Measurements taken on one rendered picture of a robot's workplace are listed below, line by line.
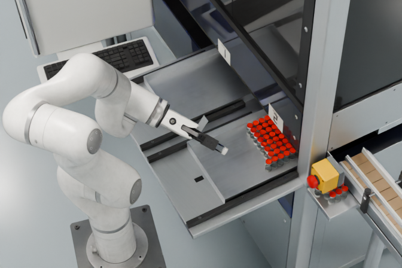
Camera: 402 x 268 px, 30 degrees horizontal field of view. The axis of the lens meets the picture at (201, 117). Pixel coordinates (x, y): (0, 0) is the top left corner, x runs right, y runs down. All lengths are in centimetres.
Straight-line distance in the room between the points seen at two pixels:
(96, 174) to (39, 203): 168
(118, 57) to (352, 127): 101
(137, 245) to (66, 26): 97
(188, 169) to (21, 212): 126
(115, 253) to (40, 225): 125
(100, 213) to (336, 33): 81
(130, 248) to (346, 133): 74
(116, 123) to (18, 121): 38
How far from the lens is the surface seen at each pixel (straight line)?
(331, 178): 228
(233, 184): 242
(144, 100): 206
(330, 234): 283
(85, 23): 292
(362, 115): 231
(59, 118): 165
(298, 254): 281
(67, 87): 170
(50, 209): 352
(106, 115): 198
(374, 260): 264
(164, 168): 247
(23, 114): 168
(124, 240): 222
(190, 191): 241
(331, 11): 187
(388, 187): 241
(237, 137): 254
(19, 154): 374
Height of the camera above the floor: 288
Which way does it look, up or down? 50 degrees down
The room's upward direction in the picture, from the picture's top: 3 degrees counter-clockwise
